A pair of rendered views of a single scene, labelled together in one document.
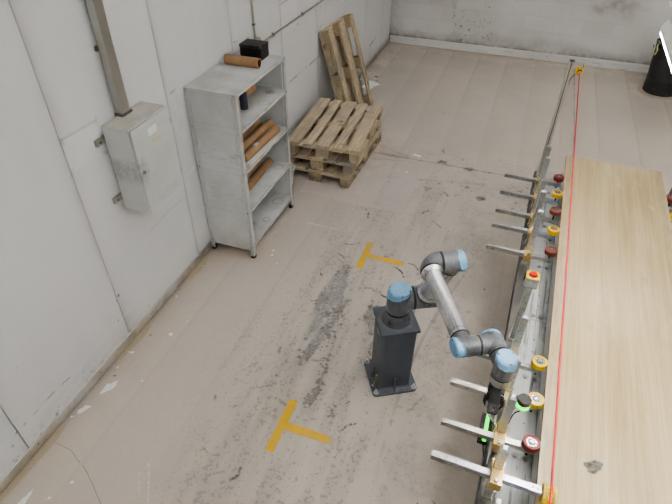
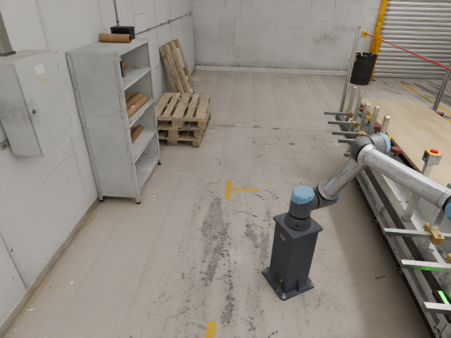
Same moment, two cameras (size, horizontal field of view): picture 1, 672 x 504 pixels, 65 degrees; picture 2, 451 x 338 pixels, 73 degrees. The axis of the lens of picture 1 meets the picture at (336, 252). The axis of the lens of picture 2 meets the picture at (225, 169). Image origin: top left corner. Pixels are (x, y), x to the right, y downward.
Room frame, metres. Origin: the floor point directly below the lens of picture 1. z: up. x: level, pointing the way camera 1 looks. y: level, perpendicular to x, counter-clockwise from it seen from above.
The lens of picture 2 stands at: (0.86, 0.56, 2.03)
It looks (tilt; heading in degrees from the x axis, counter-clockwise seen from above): 31 degrees down; 345
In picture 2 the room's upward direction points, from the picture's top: 1 degrees clockwise
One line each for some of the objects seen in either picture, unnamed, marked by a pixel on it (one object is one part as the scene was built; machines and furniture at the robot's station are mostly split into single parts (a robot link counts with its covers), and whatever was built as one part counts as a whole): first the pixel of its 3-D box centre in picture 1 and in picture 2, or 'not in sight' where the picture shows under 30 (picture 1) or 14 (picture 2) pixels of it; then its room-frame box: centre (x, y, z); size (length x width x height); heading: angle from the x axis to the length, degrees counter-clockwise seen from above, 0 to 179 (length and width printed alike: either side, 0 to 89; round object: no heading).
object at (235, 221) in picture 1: (247, 156); (124, 120); (4.15, 0.80, 0.78); 0.90 x 0.45 x 1.55; 161
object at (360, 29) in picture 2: (559, 122); (352, 74); (4.00, -1.82, 1.20); 0.15 x 0.12 x 1.00; 159
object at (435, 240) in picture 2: not in sight; (433, 233); (1.83, -0.96, 0.84); 0.13 x 0.06 x 0.05; 159
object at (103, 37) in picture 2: (242, 61); (115, 38); (4.25, 0.77, 1.59); 0.30 x 0.08 x 0.08; 71
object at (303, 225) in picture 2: (396, 313); (298, 216); (2.35, -0.40, 0.65); 0.19 x 0.19 x 0.10
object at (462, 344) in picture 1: (445, 300); (401, 174); (1.79, -0.53, 1.32); 0.68 x 0.12 x 0.12; 9
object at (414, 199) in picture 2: (520, 312); (417, 192); (2.10, -1.06, 0.93); 0.05 x 0.04 x 0.45; 159
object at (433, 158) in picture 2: (531, 280); (431, 157); (2.10, -1.06, 1.18); 0.07 x 0.07 x 0.08; 69
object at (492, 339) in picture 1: (492, 344); not in sight; (1.52, -0.69, 1.33); 0.12 x 0.12 x 0.09; 9
